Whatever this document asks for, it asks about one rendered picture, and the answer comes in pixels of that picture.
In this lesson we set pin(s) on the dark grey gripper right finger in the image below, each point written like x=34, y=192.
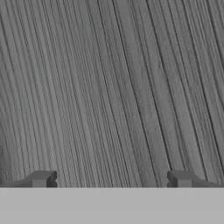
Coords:
x=182, y=178

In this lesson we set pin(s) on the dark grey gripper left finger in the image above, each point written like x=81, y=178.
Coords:
x=40, y=178

